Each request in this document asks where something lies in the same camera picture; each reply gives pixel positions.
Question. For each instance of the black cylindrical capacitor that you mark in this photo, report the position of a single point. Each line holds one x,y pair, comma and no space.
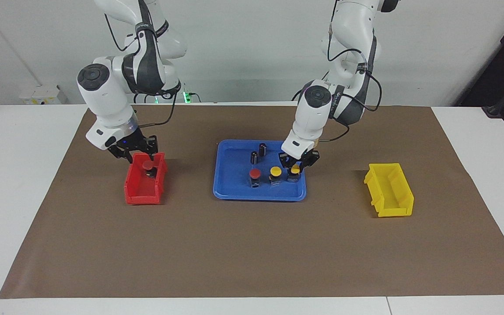
262,148
254,157

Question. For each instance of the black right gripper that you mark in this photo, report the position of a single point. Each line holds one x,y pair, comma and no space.
127,146

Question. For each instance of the red push button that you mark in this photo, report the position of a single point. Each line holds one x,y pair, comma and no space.
254,173
148,165

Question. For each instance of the yellow push button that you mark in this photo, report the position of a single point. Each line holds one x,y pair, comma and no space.
295,169
275,170

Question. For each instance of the red plastic storage bin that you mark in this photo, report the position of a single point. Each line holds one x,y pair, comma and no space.
140,197

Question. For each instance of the yellow plastic storage bin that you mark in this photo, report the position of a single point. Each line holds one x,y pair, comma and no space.
394,212

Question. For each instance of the white wall socket box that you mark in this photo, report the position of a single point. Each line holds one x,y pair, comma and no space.
42,94

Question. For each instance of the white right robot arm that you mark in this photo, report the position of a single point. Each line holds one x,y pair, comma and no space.
103,96

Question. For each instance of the brown paper table mat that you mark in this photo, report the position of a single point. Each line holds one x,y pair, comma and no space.
234,253

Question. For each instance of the black panel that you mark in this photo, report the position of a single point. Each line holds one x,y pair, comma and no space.
497,65

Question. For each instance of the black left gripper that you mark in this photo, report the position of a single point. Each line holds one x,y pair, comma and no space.
298,159

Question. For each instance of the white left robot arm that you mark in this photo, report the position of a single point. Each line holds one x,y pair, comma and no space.
315,113

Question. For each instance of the blue plastic tray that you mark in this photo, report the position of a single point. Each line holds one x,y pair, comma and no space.
234,188

